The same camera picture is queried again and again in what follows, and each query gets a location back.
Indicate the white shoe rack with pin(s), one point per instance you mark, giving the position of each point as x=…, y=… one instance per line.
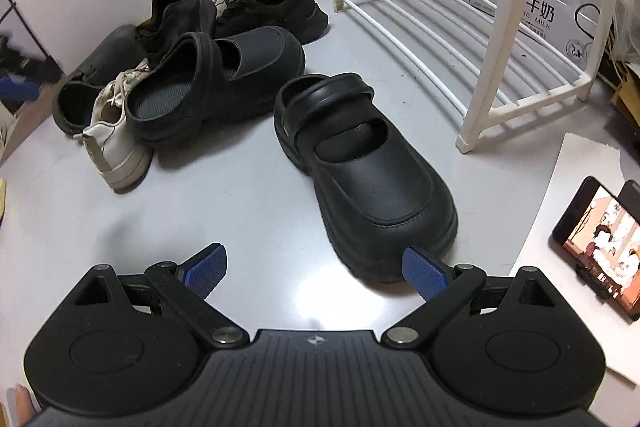
x=492, y=32

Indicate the person's right hand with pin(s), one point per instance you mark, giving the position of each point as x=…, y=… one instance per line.
x=22, y=404

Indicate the dark grey suede clog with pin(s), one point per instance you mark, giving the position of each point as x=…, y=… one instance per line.
x=115, y=49

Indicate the white paper sheet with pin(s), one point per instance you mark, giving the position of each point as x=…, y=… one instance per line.
x=550, y=187

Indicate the black lace-up sneaker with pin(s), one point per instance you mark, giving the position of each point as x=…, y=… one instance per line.
x=280, y=7
x=180, y=7

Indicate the white milk carton box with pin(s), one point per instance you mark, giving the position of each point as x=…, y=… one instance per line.
x=550, y=17

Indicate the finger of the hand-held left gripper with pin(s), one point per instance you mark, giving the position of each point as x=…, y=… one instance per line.
x=30, y=57
x=17, y=89

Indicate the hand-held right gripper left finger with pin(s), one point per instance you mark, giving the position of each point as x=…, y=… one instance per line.
x=206, y=268

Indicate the smartphone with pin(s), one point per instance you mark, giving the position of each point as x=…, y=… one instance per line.
x=595, y=237

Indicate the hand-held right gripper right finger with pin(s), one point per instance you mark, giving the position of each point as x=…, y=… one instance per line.
x=422, y=269

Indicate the black rubber clog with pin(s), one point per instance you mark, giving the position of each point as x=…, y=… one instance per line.
x=380, y=187
x=260, y=52

